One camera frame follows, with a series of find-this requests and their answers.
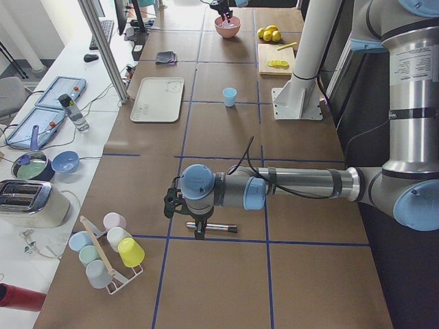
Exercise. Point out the blue bowl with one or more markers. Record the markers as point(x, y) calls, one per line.
point(66, 162)

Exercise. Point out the yellow plastic knife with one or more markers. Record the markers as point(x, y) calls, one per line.
point(287, 46)

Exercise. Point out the grey cup on rack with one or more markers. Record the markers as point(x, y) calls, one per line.
point(97, 274)

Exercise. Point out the black computer mouse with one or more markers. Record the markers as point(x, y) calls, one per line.
point(90, 57)

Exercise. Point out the aluminium frame post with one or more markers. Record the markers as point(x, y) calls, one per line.
point(91, 17)

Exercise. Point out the green cup on rack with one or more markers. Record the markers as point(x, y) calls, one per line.
point(88, 254)

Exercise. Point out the light blue plastic cup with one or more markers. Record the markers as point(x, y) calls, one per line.
point(229, 95)

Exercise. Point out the pink bowl of ice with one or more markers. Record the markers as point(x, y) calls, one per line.
point(227, 29)

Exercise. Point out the blue cup on rack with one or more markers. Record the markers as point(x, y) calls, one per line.
point(79, 240)

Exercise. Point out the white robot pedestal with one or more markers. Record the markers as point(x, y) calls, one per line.
point(299, 98)

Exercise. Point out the silver toaster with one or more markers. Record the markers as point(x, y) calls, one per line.
point(32, 204)

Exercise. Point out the pink cup on rack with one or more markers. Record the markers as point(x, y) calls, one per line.
point(114, 219)

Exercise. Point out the yellow cup on rack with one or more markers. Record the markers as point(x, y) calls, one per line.
point(131, 253)

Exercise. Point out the white cup on rack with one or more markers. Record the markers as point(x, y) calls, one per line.
point(115, 235)

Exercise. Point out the grey folded cloth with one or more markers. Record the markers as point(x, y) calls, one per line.
point(166, 58)

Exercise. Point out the lemon slices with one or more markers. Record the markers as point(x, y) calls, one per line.
point(278, 64)

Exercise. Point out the clear water bottle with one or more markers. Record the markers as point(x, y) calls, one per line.
point(73, 112)

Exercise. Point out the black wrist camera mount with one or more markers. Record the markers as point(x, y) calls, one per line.
point(174, 201)

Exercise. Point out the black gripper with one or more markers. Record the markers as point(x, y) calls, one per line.
point(199, 216)
point(223, 7)

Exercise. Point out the red bottle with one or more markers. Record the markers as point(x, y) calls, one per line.
point(21, 299)

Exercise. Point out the wooden cutting board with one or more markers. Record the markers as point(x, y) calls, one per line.
point(275, 59)

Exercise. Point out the white cup rack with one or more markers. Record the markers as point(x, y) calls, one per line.
point(119, 280)

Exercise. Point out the steel muddler black tip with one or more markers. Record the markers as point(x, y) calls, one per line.
point(222, 227)

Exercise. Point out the cream bear tray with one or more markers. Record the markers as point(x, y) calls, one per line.
point(158, 100)

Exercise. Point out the yellow lemon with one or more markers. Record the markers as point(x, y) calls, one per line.
point(276, 36)
point(267, 36)
point(260, 32)
point(271, 28)

